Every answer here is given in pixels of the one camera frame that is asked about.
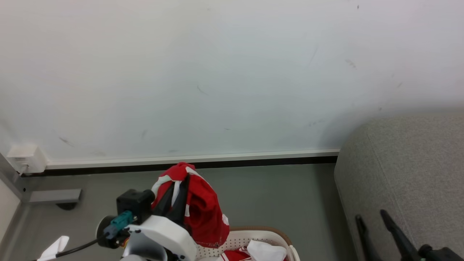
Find white perforated laundry basket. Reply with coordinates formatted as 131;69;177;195
196;227;301;261

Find black camera cable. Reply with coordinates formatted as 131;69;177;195
32;216;122;261

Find white and black baseboard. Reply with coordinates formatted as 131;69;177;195
22;149;340;177

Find teal cable connector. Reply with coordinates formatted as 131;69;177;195
110;210;135;240

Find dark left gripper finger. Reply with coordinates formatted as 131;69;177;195
170;175;192;233
154;182;175;218

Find red and white garment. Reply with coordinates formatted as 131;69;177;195
150;162;230;249

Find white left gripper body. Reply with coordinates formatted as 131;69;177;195
124;215;198;261

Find white wall socket box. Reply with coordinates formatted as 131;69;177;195
7;145;47;174

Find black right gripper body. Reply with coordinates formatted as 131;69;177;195
418;245;464;261

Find white cable label tag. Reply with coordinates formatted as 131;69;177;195
37;236;70;261

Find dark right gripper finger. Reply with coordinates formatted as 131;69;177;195
355;215;380;261
380;210;423;261

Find grey fabric sofa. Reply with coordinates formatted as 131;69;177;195
333;112;464;261

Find beige partition panel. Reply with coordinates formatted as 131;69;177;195
0;178;21;244

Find grey metal partition frame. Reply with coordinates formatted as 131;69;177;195
0;152;82;254

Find red clothing with white stripes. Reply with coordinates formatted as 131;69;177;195
220;246;289;261

